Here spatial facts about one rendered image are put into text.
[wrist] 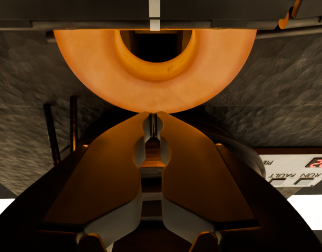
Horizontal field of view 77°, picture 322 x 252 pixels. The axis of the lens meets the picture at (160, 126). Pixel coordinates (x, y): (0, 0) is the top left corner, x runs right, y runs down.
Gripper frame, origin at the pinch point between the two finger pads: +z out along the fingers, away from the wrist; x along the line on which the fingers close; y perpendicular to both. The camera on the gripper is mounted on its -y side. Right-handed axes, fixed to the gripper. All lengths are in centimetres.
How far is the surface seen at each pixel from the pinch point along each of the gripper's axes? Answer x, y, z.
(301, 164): 37, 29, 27
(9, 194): -521, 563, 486
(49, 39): -11.0, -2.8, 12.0
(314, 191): 556, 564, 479
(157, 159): 0.2, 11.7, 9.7
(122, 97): -3.2, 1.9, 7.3
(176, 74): 2.0, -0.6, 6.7
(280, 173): 33, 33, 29
